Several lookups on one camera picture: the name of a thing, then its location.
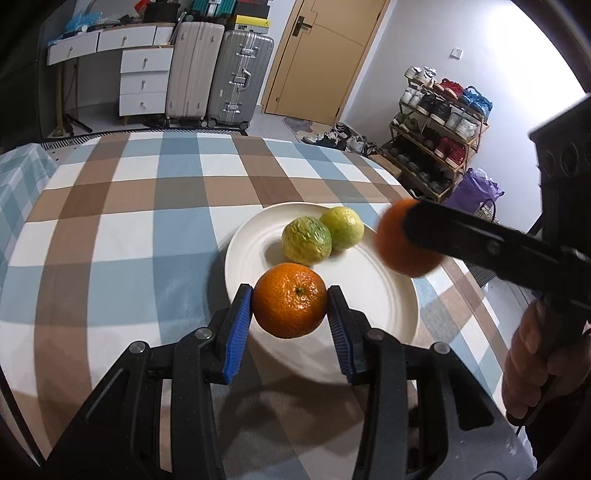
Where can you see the small checkered side tablecloth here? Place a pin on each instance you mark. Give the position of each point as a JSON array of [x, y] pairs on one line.
[[24, 173]]

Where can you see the green bumpy citrus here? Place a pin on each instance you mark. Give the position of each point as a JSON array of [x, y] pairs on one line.
[[307, 241]]

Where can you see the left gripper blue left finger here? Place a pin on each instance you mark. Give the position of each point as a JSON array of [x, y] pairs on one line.
[[235, 331]]

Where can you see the woven basket bag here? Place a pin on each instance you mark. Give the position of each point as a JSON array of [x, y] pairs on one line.
[[487, 211]]

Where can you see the stack of shoe boxes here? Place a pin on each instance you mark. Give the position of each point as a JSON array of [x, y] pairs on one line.
[[252, 16]]

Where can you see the silver suitcase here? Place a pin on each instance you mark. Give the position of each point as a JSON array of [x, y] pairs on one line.
[[238, 78]]

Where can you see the yellow-green guava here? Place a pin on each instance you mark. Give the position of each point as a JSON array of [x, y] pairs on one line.
[[346, 227]]

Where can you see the white drawer desk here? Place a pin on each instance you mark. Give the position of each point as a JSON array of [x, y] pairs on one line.
[[145, 54]]

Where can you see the wooden door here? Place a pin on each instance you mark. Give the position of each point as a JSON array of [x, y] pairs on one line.
[[322, 47]]

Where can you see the wooden shoe rack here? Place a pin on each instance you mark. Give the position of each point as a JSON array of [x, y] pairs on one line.
[[435, 134]]

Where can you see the cardboard box on floor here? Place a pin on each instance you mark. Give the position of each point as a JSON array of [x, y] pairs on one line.
[[387, 164]]

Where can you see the orange mandarin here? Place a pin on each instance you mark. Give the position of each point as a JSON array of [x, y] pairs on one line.
[[289, 301], [396, 250]]

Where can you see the large cream plate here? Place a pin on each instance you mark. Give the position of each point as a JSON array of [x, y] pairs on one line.
[[280, 253]]

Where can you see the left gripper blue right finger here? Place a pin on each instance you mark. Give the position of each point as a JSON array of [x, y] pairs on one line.
[[348, 328]]

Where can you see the purple bag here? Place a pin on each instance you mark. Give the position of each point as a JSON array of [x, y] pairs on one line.
[[474, 189]]

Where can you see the person's right hand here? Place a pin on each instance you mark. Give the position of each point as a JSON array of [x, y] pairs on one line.
[[526, 372]]

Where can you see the beige suitcase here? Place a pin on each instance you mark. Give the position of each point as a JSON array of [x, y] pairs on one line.
[[193, 62]]

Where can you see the teal suitcase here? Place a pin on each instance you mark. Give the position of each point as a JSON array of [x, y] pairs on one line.
[[213, 7]]

